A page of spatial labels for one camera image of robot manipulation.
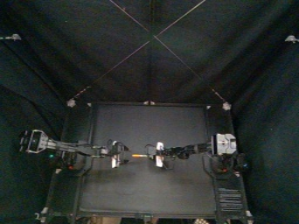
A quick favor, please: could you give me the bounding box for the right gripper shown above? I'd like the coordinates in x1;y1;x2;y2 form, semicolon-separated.
144;141;175;170

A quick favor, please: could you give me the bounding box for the grey marker pen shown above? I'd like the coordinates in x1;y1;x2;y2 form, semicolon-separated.
131;153;156;159

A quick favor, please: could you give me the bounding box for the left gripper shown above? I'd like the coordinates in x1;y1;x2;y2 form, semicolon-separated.
107;139;131;170

